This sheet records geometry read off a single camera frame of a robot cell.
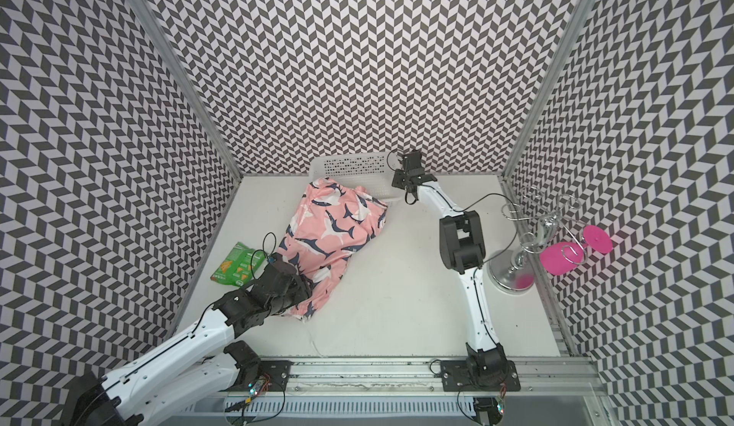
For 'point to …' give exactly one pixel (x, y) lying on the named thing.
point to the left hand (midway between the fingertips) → (305, 289)
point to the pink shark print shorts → (331, 222)
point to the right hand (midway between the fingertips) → (401, 180)
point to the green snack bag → (240, 266)
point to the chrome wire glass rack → (541, 218)
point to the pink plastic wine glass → (559, 258)
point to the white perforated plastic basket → (372, 171)
